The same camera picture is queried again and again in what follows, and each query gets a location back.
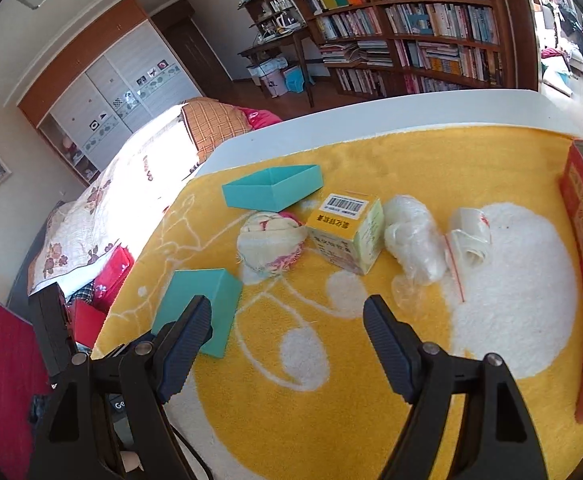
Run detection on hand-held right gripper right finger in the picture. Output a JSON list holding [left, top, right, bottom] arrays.
[[363, 295, 549, 480]]

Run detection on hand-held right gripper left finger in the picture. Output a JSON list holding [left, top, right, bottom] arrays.
[[26, 295, 213, 480]]

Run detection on teal box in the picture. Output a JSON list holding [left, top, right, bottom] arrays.
[[150, 268, 244, 359]]

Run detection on clear plastic wrap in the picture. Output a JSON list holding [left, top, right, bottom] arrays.
[[382, 194, 451, 303]]

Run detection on yellow green carton box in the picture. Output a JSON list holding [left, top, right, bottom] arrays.
[[304, 190, 386, 276]]

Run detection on clear zip bag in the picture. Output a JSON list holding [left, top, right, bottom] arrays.
[[444, 206, 493, 303]]

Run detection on patterned fabric ball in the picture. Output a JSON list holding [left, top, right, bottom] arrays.
[[236, 210, 308, 276]]

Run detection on teal box tray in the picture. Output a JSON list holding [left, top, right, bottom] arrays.
[[222, 164, 325, 213]]

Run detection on yellow and white blanket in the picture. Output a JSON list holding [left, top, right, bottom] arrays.
[[89, 125, 583, 480]]

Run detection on red cloth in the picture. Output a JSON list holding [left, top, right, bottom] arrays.
[[0, 280, 52, 480]]

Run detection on red bag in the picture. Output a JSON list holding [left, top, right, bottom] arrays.
[[69, 247, 135, 348]]

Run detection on bed with floral quilt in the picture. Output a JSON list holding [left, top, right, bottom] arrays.
[[6, 105, 207, 311]]

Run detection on orange plaid pillow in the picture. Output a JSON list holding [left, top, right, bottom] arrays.
[[180, 97, 252, 166]]

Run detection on white table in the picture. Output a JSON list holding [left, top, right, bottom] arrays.
[[189, 89, 583, 186]]

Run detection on pink red pillow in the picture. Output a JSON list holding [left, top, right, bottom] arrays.
[[236, 106, 282, 133]]

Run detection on wardrobe with sliding doors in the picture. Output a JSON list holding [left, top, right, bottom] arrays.
[[18, 0, 187, 186]]

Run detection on teal plastic stool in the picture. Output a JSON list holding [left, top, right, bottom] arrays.
[[282, 65, 312, 95]]

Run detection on pink white storage bin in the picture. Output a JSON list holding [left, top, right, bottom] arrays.
[[259, 57, 290, 98]]

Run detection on dark wooden room door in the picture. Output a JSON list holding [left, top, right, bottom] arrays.
[[152, 0, 235, 86]]

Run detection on dark wooden desk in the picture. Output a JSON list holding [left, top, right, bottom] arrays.
[[238, 25, 317, 108]]

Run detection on pink white bedding bundle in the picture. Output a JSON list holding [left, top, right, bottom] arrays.
[[540, 46, 583, 95]]

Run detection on rows of books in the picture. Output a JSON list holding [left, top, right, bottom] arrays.
[[304, 0, 505, 96]]

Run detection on wooden bookshelf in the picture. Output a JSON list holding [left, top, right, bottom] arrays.
[[291, 0, 539, 98]]

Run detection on small wooden rack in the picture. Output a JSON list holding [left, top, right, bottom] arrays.
[[239, 0, 305, 36]]

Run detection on black cable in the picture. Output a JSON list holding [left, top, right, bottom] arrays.
[[172, 430, 208, 480]]

